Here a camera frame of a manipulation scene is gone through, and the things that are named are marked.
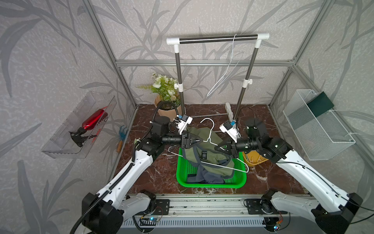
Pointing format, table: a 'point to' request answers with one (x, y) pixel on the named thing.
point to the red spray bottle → (99, 117)
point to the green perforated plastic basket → (237, 181)
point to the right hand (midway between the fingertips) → (215, 148)
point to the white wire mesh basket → (321, 138)
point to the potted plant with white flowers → (167, 103)
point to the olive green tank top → (205, 154)
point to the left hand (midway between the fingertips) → (199, 141)
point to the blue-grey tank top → (202, 176)
